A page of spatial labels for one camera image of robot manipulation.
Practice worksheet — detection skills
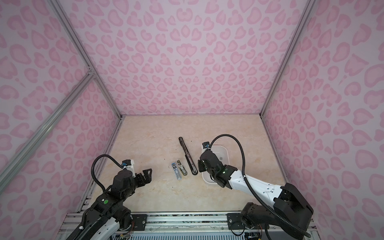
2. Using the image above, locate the beige mini stapler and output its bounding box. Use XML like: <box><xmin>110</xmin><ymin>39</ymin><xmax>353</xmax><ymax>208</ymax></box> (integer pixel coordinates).
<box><xmin>177</xmin><ymin>160</ymin><xmax>188</xmax><ymax>176</ymax></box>

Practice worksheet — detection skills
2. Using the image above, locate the blue mini stapler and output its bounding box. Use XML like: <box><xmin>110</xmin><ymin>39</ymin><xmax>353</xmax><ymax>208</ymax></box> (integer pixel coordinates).
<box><xmin>172</xmin><ymin>163</ymin><xmax>182</xmax><ymax>180</ymax></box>

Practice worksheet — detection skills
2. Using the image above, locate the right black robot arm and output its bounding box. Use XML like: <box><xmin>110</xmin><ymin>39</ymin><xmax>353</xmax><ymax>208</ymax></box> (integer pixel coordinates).
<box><xmin>198</xmin><ymin>149</ymin><xmax>314</xmax><ymax>240</ymax></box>

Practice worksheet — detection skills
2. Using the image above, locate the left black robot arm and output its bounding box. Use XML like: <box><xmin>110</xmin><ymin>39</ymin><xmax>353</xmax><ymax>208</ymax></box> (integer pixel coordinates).
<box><xmin>67</xmin><ymin>169</ymin><xmax>152</xmax><ymax>240</ymax></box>

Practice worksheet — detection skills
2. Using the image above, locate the white plastic tray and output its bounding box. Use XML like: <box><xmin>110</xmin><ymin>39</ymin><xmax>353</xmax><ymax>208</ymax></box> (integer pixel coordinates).
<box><xmin>202</xmin><ymin>145</ymin><xmax>230</xmax><ymax>185</ymax></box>

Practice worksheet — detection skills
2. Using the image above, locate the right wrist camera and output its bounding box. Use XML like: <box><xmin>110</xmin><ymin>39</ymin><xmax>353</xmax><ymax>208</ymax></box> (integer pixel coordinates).
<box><xmin>202</xmin><ymin>142</ymin><xmax>211</xmax><ymax>151</ymax></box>

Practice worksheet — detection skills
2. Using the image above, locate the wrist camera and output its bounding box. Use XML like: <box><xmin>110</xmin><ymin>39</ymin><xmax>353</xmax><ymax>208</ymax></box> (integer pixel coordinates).
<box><xmin>122</xmin><ymin>160</ymin><xmax>135</xmax><ymax>172</ymax></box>
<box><xmin>202</xmin><ymin>142</ymin><xmax>211</xmax><ymax>151</ymax></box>

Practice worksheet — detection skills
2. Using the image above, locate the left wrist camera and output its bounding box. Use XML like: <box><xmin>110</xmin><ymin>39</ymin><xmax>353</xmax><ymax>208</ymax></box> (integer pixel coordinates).
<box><xmin>122</xmin><ymin>160</ymin><xmax>135</xmax><ymax>172</ymax></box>

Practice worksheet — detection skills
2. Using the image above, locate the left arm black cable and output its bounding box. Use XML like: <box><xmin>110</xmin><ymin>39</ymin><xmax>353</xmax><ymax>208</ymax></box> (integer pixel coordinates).
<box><xmin>90</xmin><ymin>154</ymin><xmax>124</xmax><ymax>193</ymax></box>

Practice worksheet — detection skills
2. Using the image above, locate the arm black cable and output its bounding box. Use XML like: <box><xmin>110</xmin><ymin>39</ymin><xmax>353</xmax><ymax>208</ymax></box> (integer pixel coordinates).
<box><xmin>90</xmin><ymin>154</ymin><xmax>124</xmax><ymax>193</ymax></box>
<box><xmin>209</xmin><ymin>133</ymin><xmax>312</xmax><ymax>238</ymax></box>

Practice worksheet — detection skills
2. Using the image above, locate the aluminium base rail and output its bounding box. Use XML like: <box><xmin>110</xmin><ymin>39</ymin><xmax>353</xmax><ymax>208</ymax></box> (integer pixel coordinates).
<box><xmin>56</xmin><ymin>209</ymin><xmax>319</xmax><ymax>240</ymax></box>

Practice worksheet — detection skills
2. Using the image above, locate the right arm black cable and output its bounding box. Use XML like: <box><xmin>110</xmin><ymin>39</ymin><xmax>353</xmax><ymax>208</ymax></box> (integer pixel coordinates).
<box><xmin>209</xmin><ymin>133</ymin><xmax>312</xmax><ymax>238</ymax></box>

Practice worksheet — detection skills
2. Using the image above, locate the diagonal aluminium frame bar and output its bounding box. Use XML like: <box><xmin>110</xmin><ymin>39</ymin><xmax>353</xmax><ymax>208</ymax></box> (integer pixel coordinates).
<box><xmin>1</xmin><ymin>71</ymin><xmax>95</xmax><ymax>193</ymax></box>

